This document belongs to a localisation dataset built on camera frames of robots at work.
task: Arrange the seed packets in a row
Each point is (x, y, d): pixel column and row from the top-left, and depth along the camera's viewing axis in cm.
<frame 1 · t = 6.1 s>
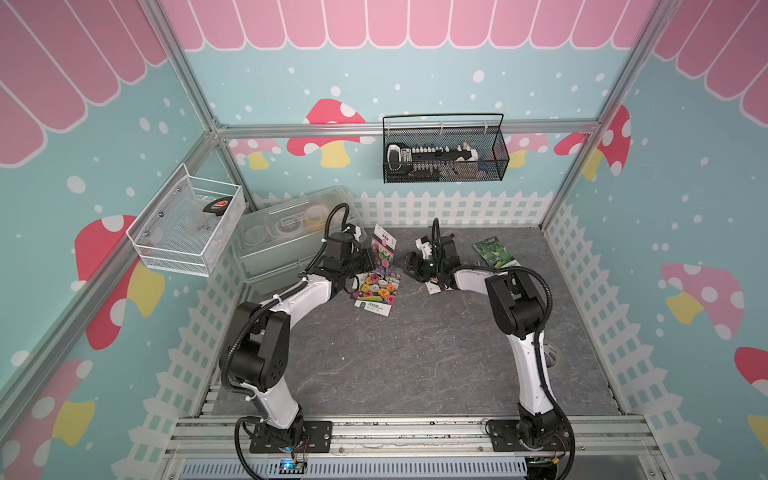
left hand: (377, 258, 92), fingers closed
right hand: (397, 265, 101), fingers open
translucent green plastic storage box: (279, 240, 92), point 20 cm above the table
pink aster flower seed packet: (383, 246, 99), point 14 cm above the table
mixed rose flower seed packet: (376, 293, 102), point 2 cm above the table
dark green vegetable seed packet: (495, 254, 115), on the table

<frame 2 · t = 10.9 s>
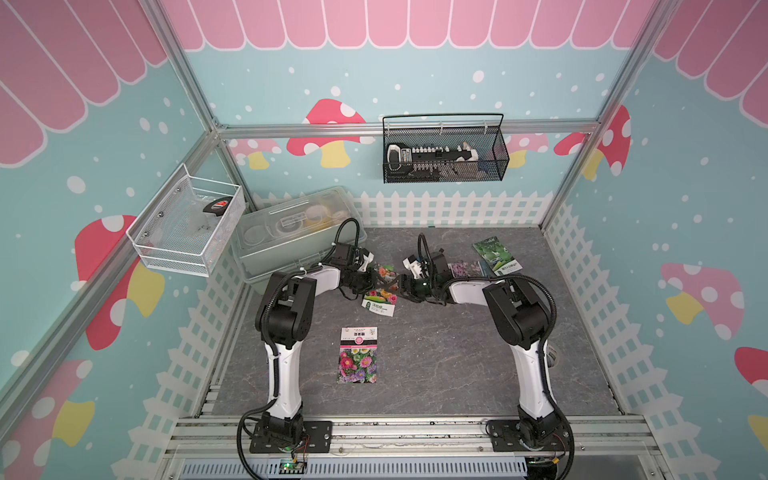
left hand: (384, 287, 100), fingers closed
right hand: (390, 291, 98), fingers open
pink aster flower seed packet: (357, 357, 89), on the table
purple flower seed packet: (467, 269, 108), point 2 cm above the table
the other named things where they were.

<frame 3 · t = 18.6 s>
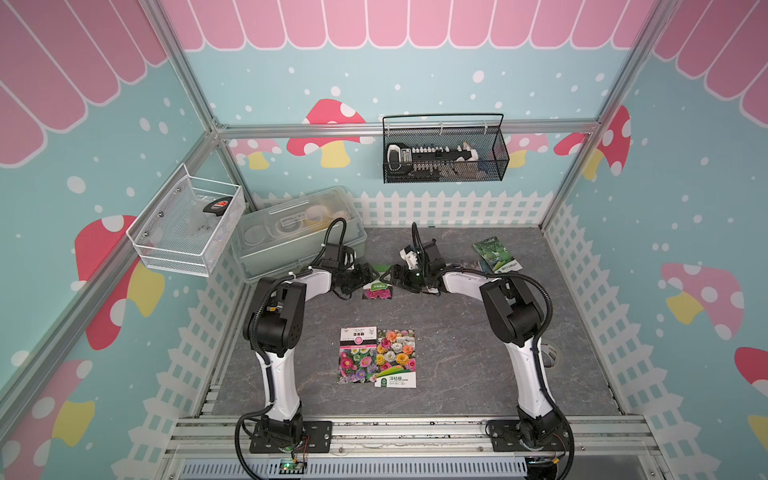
left hand: (371, 282, 101), fingers open
right hand: (388, 281, 100), fingers open
mixed rose flower seed packet: (396, 358, 89), on the table
the other named things where they were.

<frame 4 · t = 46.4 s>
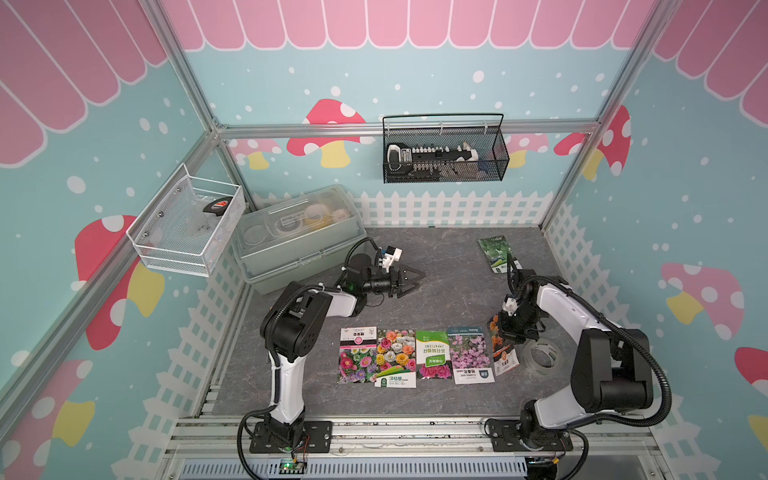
left hand: (422, 284, 86), fingers open
right hand: (504, 340, 86), fingers closed
purple flower seed packet: (470, 355, 89), on the table
green white seed packet: (433, 355, 89), on the table
the other named things where they were.

